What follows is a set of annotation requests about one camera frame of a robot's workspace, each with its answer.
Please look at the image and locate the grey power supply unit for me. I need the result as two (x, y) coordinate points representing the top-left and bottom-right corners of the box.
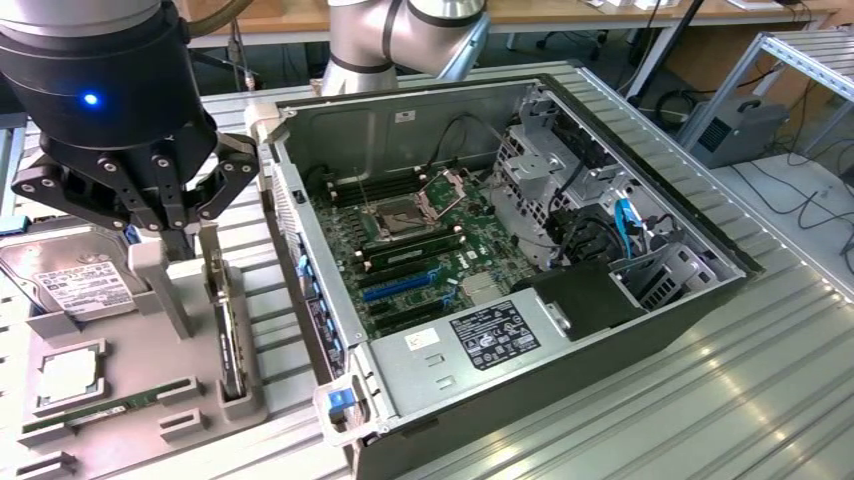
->
(365, 287), (577, 420)

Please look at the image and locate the CPU socket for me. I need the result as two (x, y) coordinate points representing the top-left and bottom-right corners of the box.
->
(362, 199), (430, 242)

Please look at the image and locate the grey box device with handle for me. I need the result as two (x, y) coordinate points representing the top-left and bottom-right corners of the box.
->
(685, 96), (794, 170)

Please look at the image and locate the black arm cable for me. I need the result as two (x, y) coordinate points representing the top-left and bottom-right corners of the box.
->
(174, 0), (253, 39)

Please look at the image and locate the blue expansion slot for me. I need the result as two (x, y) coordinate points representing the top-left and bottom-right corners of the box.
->
(362, 272), (437, 302)

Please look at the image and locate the metal socket cover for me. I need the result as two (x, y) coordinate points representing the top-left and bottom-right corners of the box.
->
(414, 168), (470, 217)

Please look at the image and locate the blue disk bracket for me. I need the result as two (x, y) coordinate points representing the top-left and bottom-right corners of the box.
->
(0, 213), (143, 249)

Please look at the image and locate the black plastic shroud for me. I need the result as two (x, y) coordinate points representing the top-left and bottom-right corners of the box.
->
(529, 261), (648, 342)

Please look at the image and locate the blue wire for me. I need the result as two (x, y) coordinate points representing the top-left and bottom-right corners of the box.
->
(611, 196), (646, 262)

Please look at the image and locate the blue case latch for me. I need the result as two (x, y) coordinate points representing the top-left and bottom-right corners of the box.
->
(325, 388), (357, 417)

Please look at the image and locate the silver hard disk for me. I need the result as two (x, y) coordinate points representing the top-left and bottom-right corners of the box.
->
(0, 233), (147, 322)

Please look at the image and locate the installed black RAM stick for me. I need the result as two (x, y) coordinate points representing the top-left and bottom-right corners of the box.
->
(369, 243), (430, 267)

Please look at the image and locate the black floor cable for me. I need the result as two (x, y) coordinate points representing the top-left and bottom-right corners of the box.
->
(725, 149), (854, 237)

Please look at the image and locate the silver disk bay cage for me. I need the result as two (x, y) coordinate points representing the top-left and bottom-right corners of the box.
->
(491, 123), (644, 262)

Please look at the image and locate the black graphics card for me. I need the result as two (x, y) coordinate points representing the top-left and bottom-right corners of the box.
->
(199, 222), (250, 402)

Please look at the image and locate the silver CPU chip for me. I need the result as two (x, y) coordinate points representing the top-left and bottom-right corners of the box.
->
(36, 349), (100, 402)

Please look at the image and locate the wooden desk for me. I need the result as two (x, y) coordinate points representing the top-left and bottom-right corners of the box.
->
(171, 0), (841, 50)

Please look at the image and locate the green motherboard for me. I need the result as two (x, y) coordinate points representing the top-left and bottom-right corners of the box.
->
(310, 169), (543, 339)

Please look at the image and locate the grey parts rack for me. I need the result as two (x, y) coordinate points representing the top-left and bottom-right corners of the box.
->
(0, 222), (270, 480)

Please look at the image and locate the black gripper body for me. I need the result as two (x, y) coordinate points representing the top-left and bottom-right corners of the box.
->
(0, 2), (222, 162)

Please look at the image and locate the open black PC case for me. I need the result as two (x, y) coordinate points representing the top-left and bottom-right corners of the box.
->
(243, 72), (766, 480)

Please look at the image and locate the green RAM stick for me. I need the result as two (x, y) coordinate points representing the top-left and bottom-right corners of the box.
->
(22, 378), (194, 434)

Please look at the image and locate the silver chipset heatsink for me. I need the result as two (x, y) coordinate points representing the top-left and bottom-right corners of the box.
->
(458, 273), (503, 305)

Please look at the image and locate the aluminium profile frame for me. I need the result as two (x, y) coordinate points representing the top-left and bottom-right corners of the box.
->
(678, 27), (854, 147)

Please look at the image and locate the black office chair base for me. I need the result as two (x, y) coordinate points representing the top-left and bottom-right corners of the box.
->
(190, 47), (263, 94)

